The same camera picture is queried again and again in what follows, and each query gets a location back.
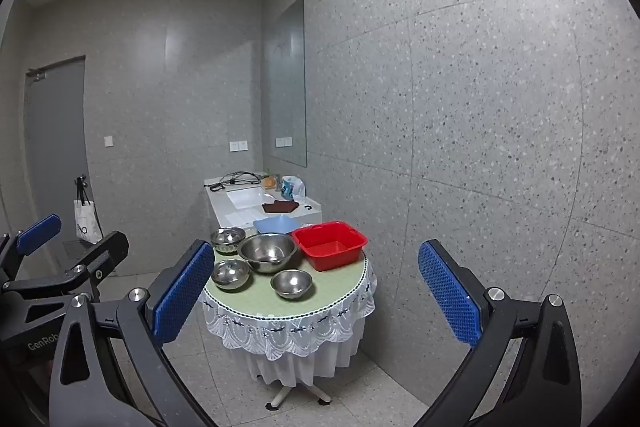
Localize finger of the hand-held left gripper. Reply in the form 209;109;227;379
0;213;62;280
0;231;130;303

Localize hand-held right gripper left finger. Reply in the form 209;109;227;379
49;239;216;427

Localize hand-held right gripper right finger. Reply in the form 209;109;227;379
415;239;583;427

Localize small steel bowl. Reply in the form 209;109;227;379
211;259;251;291
270;269;315;299
210;227;247;256

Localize large steel bowl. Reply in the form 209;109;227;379
237;233;299;275

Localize blue plastic plate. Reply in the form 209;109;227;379
253;215;301;235

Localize red plastic basin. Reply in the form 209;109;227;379
291;221;369;272

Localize door vent grille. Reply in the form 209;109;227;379
62;239;96;258

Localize white tote bag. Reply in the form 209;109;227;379
74;176;104;242

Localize white sink counter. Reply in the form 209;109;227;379
204;174;321;240

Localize grey door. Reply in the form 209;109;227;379
24;56;103;258

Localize round table with green cloth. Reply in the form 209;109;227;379
197;229;378;388

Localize white table base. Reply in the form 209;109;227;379
265;377;333;410

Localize blue and white bag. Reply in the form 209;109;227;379
281;176;306;200

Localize black cables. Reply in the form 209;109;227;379
209;172;266;192

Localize wall mirror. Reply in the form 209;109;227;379
263;0;307;168

